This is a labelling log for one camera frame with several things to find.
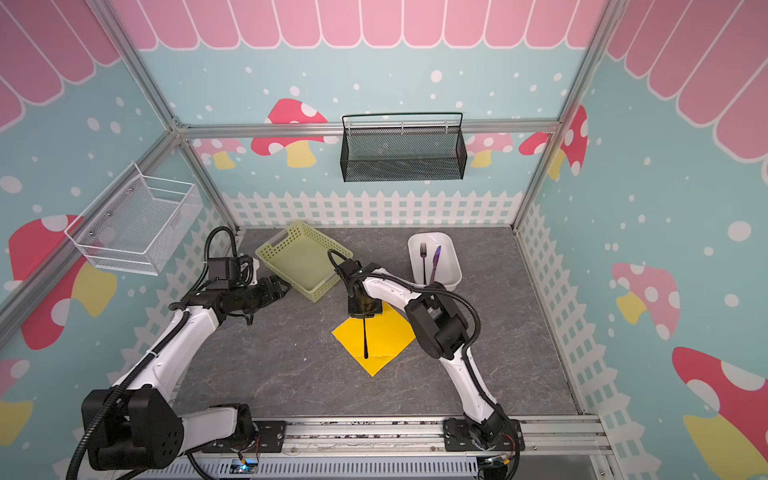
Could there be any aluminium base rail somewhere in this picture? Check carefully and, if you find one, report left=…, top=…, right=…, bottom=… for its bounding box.
left=142, top=415, right=623, bottom=479

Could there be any white plastic bin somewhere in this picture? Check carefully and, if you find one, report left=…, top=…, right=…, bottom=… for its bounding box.
left=407, top=232, right=463, bottom=291

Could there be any right black corrugated cable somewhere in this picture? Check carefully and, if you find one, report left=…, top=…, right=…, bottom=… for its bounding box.
left=326, top=248, right=523, bottom=457

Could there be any dark purple spoon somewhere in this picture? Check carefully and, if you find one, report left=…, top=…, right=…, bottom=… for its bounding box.
left=361, top=318, right=369, bottom=359

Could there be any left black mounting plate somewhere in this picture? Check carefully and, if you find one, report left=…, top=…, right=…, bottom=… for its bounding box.
left=202, top=420, right=287, bottom=454

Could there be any yellow paper napkin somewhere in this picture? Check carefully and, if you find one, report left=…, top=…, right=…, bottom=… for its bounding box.
left=332, top=303, right=415, bottom=377

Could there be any left black corrugated cable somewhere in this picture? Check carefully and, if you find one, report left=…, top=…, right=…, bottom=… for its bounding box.
left=64, top=226, right=241, bottom=480

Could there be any black mounting plate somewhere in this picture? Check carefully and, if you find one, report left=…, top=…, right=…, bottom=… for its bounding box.
left=442, top=413, right=525, bottom=452
left=202, top=420, right=287, bottom=454

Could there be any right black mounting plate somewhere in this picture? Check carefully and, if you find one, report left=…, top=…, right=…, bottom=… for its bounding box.
left=442, top=413, right=525, bottom=452

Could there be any green plastic basket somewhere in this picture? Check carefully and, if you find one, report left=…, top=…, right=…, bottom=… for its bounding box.
left=255, top=221, right=354, bottom=303

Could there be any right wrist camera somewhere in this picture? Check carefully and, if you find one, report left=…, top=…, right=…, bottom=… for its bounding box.
left=334, top=259, right=362, bottom=288

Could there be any green circuit board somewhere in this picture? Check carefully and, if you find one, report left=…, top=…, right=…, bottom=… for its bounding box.
left=230, top=459, right=259, bottom=475

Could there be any black corrugated cable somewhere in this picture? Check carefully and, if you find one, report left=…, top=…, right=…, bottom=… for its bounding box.
left=64, top=226, right=241, bottom=480
left=326, top=248, right=523, bottom=457

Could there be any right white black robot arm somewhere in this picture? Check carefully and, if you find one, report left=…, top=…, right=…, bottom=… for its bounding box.
left=334, top=260, right=524, bottom=453

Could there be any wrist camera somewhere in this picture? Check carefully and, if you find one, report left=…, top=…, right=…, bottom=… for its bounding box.
left=334, top=259, right=362, bottom=288
left=206, top=255, right=255, bottom=290

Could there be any black wire mesh basket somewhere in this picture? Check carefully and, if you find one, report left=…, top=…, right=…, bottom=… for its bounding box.
left=340, top=112, right=468, bottom=182

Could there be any dark purple fork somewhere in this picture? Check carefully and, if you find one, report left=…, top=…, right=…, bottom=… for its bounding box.
left=419, top=242, right=428, bottom=285

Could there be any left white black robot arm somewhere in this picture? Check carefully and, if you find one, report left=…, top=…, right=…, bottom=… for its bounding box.
left=66, top=276, right=291, bottom=479

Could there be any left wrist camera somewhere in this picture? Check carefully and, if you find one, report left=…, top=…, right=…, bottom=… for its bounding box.
left=206, top=255, right=255, bottom=290

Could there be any white wire mesh basket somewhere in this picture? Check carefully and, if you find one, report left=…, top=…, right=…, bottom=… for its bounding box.
left=65, top=164, right=203, bottom=276

